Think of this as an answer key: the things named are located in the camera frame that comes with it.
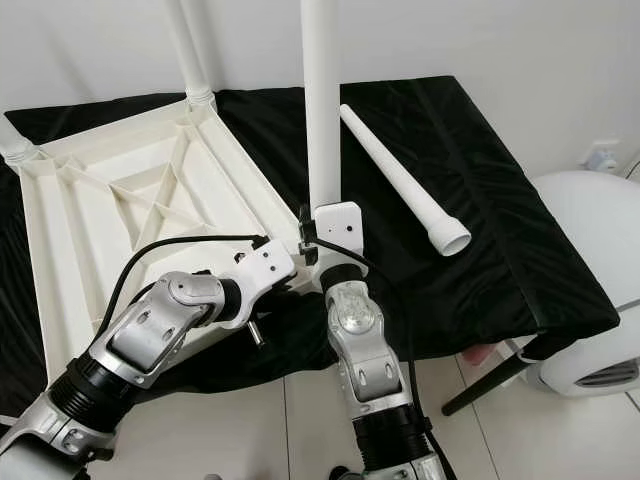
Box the white wall power socket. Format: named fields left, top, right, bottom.
left=585, top=138, right=623, bottom=173

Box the black tablecloth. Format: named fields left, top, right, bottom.
left=0, top=75, right=621, bottom=416

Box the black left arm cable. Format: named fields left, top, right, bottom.
left=105, top=233, right=271, bottom=336

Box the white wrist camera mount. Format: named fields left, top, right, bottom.
left=232, top=238, right=299, bottom=326
left=305, top=201, right=364, bottom=293

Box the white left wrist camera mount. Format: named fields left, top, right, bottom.
left=232, top=238, right=299, bottom=326

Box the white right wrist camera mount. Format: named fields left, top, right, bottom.
left=305, top=201, right=364, bottom=293

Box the white rounded plastic appliance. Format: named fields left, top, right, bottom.
left=520, top=170, right=640, bottom=399

